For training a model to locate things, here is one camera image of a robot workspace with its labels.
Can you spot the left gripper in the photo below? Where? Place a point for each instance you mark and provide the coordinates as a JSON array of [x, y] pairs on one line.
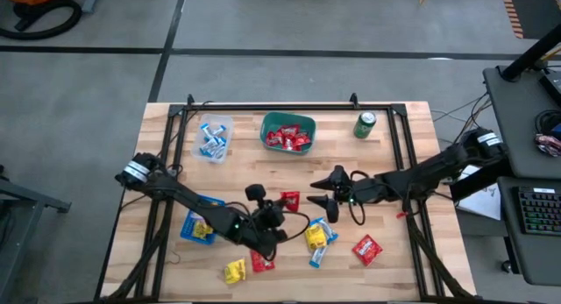
[[269, 218]]

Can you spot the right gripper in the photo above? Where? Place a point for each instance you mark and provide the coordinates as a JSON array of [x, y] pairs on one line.
[[368, 191]]

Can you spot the red Skittles candy pack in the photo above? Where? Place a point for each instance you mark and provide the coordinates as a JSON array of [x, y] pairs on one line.
[[287, 144], [289, 131], [262, 263], [291, 201], [303, 140], [367, 250], [274, 139]]

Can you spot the blue white candy pack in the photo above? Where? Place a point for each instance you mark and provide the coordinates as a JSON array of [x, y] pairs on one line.
[[204, 131], [219, 152], [331, 231], [209, 145], [318, 256], [218, 130]]

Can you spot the yellow Sour Patch candy pack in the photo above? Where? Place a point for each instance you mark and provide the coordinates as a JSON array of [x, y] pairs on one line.
[[315, 237], [201, 229], [235, 271]]

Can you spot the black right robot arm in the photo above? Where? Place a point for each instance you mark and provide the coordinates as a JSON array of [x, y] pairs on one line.
[[438, 164]]

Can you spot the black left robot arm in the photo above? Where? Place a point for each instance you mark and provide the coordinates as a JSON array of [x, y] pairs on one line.
[[188, 199]]

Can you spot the red zip tie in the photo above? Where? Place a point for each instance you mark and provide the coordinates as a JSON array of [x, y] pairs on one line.
[[403, 215]]

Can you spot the green Sprite can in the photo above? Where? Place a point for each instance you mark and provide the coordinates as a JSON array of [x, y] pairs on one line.
[[364, 125]]

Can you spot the blue plastic basket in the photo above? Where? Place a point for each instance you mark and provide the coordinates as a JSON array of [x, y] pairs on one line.
[[188, 227]]

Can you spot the teal plastic bin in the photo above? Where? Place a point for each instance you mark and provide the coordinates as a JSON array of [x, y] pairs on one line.
[[267, 120]]

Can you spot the clear plastic container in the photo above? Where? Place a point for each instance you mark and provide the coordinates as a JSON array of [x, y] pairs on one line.
[[196, 153]]

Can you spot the black desk leg bar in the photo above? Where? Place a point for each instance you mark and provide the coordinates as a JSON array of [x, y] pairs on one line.
[[477, 183]]

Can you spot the white paper sheet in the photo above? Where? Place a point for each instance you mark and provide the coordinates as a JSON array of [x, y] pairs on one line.
[[482, 203]]

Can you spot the black caster wheel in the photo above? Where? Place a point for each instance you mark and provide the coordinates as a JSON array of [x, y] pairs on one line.
[[506, 267]]

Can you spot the grey office desk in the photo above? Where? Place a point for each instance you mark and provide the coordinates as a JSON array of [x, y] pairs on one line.
[[517, 120], [534, 260]]

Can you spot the black backlit keyboard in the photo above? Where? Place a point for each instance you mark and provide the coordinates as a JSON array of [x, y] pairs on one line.
[[541, 209]]

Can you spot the pink patterned pouch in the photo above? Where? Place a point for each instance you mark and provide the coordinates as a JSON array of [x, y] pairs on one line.
[[548, 145]]

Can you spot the black monitor stand pole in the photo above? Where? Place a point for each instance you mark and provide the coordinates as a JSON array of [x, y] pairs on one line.
[[532, 54]]

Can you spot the grey metal cart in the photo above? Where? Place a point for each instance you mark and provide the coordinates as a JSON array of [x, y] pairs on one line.
[[26, 198]]

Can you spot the dark floor mat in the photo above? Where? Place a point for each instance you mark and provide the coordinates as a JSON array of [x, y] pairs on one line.
[[543, 10]]

